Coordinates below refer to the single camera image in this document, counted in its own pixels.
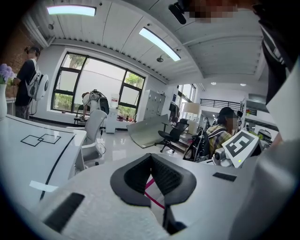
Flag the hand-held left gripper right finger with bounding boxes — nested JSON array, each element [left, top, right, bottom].
[[150, 153, 258, 240]]

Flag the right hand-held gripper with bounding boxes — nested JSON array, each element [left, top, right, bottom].
[[213, 129, 263, 168]]

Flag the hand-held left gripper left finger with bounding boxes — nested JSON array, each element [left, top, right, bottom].
[[30, 153, 170, 240]]

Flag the person's right forearm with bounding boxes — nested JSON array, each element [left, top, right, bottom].
[[269, 132, 285, 149]]

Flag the black railing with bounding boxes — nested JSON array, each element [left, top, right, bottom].
[[199, 98, 242, 110]]

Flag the pink tape strip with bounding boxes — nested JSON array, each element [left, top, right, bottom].
[[143, 177, 165, 210]]

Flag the white floor lamp shade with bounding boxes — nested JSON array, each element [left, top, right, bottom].
[[182, 102, 202, 115]]

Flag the black office chair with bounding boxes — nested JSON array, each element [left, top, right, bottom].
[[154, 118, 190, 153]]

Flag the white office chair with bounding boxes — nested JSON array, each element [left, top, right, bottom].
[[66, 109, 108, 168]]

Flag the white table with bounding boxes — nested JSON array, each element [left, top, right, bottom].
[[0, 114, 88, 213]]

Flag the white curved panel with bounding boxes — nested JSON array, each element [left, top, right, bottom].
[[126, 113, 176, 149]]

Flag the grey metal lockers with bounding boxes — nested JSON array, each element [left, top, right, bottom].
[[142, 89, 166, 121]]

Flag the black framed window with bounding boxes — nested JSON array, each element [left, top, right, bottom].
[[50, 51, 146, 119]]

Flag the long ceiling lamp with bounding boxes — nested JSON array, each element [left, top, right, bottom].
[[138, 26, 182, 62], [46, 4, 97, 17]]

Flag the white backpack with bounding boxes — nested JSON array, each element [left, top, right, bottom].
[[25, 59, 50, 102]]

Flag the white vase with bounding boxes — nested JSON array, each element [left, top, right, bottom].
[[0, 83, 8, 121]]

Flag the purple flowers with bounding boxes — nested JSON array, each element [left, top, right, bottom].
[[0, 63, 16, 85]]

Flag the black head camera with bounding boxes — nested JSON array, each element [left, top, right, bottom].
[[167, 2, 188, 25]]

